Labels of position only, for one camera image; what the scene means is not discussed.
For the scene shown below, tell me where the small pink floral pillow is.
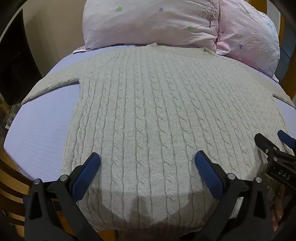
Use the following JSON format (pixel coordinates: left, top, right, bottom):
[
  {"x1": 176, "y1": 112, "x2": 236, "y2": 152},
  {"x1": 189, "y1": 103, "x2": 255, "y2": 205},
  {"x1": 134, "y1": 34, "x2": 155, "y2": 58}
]
[{"x1": 215, "y1": 0, "x2": 281, "y2": 82}]

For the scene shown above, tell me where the lavender bed sheet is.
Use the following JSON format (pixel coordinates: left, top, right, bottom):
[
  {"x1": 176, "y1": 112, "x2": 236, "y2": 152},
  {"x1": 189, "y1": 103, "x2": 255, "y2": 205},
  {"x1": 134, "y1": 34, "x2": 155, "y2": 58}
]
[{"x1": 3, "y1": 44, "x2": 294, "y2": 182}]

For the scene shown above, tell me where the large pink floral pillow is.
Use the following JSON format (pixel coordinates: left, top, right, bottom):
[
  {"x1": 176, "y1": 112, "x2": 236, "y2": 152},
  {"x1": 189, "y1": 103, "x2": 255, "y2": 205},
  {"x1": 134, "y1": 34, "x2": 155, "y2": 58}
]
[{"x1": 73, "y1": 0, "x2": 222, "y2": 54}]

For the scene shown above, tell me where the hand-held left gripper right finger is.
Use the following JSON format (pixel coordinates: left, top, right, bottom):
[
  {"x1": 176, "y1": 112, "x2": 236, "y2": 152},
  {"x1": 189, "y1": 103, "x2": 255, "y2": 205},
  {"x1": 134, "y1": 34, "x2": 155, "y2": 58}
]
[{"x1": 195, "y1": 150, "x2": 276, "y2": 241}]

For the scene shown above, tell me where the beige cable-knit sweater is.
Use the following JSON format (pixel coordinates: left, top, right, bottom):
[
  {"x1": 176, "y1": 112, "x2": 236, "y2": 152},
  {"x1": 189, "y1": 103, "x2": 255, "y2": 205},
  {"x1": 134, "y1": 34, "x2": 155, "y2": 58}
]
[{"x1": 21, "y1": 43, "x2": 295, "y2": 235}]

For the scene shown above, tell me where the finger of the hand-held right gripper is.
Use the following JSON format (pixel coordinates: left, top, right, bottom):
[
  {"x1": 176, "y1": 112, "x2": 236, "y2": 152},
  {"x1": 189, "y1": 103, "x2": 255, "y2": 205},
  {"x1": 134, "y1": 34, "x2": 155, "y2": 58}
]
[
  {"x1": 254, "y1": 133, "x2": 281, "y2": 163},
  {"x1": 277, "y1": 130, "x2": 296, "y2": 149}
]

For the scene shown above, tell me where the person's right hand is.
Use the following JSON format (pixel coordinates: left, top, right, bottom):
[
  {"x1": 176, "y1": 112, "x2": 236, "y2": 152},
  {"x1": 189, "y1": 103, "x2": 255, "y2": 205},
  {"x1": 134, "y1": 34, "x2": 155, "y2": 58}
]
[{"x1": 270, "y1": 185, "x2": 287, "y2": 232}]

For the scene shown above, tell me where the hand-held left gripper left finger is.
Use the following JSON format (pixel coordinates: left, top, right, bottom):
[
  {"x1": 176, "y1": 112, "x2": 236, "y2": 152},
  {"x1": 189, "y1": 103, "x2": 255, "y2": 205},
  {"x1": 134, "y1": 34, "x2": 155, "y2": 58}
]
[{"x1": 23, "y1": 152, "x2": 101, "y2": 241}]

